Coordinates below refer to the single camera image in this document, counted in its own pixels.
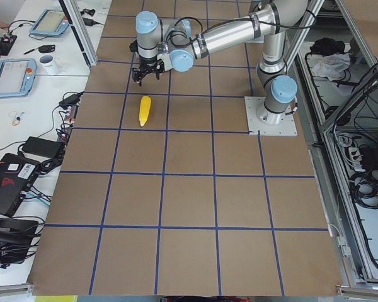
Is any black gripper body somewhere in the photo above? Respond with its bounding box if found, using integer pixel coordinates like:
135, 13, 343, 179
139, 57, 157, 74

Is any yellow corn cob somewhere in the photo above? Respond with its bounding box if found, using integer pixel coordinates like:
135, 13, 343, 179
139, 96, 152, 127

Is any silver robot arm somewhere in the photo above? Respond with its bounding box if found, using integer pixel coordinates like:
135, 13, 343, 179
130, 1, 307, 125

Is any white mug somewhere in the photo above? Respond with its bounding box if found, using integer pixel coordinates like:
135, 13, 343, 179
39, 55, 63, 76

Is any far blue teach pendant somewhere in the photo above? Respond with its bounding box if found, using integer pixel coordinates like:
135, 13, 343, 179
30, 9, 69, 37

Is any blue teach pendant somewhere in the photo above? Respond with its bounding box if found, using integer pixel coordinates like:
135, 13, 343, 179
0, 59, 37, 99
30, 9, 69, 37

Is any black power adapter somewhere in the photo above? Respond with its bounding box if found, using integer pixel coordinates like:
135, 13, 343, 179
22, 137, 64, 159

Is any near blue teach pendant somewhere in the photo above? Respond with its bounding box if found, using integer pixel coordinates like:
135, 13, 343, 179
0, 59, 37, 99

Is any black laptop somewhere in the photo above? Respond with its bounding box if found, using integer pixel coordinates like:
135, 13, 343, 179
0, 153, 40, 217

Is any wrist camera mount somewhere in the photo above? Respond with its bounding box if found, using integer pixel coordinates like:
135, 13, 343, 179
129, 40, 139, 54

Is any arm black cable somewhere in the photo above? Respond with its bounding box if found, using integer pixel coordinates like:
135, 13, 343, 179
163, 17, 209, 42

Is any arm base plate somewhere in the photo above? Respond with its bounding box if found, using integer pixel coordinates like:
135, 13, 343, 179
244, 96, 297, 137

